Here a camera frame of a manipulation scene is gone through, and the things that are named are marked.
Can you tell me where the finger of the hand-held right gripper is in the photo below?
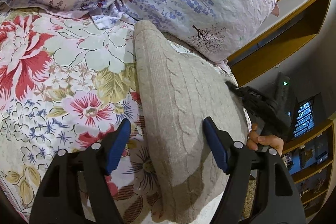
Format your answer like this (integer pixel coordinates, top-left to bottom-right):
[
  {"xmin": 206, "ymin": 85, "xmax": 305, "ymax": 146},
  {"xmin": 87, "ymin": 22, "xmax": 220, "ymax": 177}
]
[{"xmin": 225, "ymin": 80, "xmax": 252, "ymax": 100}]

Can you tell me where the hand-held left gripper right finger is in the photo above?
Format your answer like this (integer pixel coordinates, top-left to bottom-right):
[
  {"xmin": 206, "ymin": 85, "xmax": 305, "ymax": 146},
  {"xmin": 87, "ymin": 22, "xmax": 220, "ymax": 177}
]
[{"xmin": 203, "ymin": 116, "xmax": 306, "ymax": 224}]

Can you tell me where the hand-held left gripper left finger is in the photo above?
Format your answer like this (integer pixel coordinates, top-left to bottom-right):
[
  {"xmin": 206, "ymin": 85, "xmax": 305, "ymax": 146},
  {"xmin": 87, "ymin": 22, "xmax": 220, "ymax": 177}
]
[{"xmin": 29, "ymin": 118, "xmax": 132, "ymax": 224}]

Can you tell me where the beige cable-knit sweater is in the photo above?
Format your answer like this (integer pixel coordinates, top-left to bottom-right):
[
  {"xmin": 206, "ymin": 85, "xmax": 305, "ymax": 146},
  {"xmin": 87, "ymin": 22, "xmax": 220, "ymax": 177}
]
[{"xmin": 134, "ymin": 20, "xmax": 252, "ymax": 224}]

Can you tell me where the person's right hand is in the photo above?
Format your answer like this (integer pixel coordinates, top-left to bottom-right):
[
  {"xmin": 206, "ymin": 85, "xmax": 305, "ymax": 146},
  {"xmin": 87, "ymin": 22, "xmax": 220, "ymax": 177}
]
[{"xmin": 247, "ymin": 124, "xmax": 284, "ymax": 155}]

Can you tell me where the barred window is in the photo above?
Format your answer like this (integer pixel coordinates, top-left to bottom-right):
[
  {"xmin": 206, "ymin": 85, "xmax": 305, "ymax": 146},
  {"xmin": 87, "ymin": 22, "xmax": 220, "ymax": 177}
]
[{"xmin": 291, "ymin": 94, "xmax": 322, "ymax": 138}]

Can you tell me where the yellow wooden shelf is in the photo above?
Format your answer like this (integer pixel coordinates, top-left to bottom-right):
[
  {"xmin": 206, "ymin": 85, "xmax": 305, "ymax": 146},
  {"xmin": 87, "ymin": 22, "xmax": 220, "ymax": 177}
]
[{"xmin": 281, "ymin": 114, "xmax": 336, "ymax": 218}]

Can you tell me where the floral bed sheet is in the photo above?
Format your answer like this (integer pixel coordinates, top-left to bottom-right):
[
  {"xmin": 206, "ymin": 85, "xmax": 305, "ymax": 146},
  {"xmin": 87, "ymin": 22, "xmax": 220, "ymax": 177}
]
[{"xmin": 0, "ymin": 7, "xmax": 252, "ymax": 224}]

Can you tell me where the yellow wooden frame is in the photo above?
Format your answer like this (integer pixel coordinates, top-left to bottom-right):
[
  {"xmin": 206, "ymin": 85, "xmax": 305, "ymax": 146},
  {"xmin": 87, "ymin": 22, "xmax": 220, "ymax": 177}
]
[{"xmin": 228, "ymin": 0, "xmax": 334, "ymax": 73}]

